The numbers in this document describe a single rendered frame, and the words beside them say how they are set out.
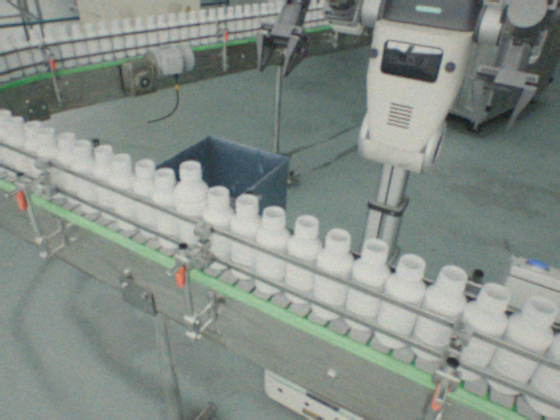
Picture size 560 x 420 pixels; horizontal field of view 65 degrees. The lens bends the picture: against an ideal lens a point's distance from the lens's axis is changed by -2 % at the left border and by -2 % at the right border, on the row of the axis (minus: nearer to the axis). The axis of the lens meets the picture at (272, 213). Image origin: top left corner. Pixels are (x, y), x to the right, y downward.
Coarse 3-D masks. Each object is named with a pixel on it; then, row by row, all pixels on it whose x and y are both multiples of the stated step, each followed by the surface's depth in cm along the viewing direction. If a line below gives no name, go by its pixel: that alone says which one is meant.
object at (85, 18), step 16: (80, 0) 428; (96, 0) 401; (112, 0) 403; (128, 0) 413; (144, 0) 423; (160, 0) 434; (176, 0) 445; (192, 0) 456; (80, 16) 442; (96, 16) 414; (112, 16) 410; (128, 16) 419; (144, 16) 430; (176, 16) 452
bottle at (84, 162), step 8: (80, 144) 95; (88, 144) 94; (80, 152) 93; (88, 152) 94; (80, 160) 94; (88, 160) 94; (72, 168) 95; (80, 168) 94; (88, 168) 94; (88, 176) 95; (80, 184) 96; (88, 184) 96; (80, 192) 97; (88, 192) 97; (96, 192) 98; (96, 200) 99; (88, 208) 99
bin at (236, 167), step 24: (192, 144) 144; (216, 144) 151; (240, 144) 146; (168, 168) 137; (216, 168) 156; (240, 168) 151; (264, 168) 145; (288, 168) 140; (240, 192) 156; (264, 192) 131
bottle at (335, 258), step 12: (336, 240) 72; (348, 240) 69; (324, 252) 72; (336, 252) 69; (348, 252) 72; (324, 264) 71; (336, 264) 70; (348, 264) 71; (348, 276) 72; (324, 288) 73; (336, 288) 72; (348, 288) 75; (324, 300) 74; (336, 300) 74; (324, 312) 76
